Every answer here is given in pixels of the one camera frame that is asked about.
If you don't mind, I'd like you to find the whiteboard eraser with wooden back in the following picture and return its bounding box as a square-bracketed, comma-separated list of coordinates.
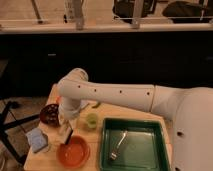
[59, 121, 73, 144]

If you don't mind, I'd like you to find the green round object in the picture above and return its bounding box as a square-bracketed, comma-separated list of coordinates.
[86, 113, 98, 129]

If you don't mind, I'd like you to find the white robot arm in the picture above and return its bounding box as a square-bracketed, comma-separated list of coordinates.
[57, 68, 213, 171]

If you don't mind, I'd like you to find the metal fork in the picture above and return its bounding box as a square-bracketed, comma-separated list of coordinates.
[110, 131, 128, 161]

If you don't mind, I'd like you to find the red orange bowl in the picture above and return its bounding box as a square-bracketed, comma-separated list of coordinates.
[56, 135, 90, 169]

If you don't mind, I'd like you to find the blue sponge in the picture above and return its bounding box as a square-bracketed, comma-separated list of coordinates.
[26, 128, 48, 153]

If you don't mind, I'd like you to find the green plastic tray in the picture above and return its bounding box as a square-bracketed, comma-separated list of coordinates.
[99, 118, 171, 171]

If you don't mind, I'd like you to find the dark red bowl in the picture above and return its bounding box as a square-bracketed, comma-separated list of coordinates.
[39, 103, 59, 127]

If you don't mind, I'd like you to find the grey blue triangular cloth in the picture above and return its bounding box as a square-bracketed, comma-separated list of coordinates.
[80, 101, 89, 110]

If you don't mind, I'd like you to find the black chair base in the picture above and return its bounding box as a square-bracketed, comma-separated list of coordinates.
[0, 101, 39, 165]

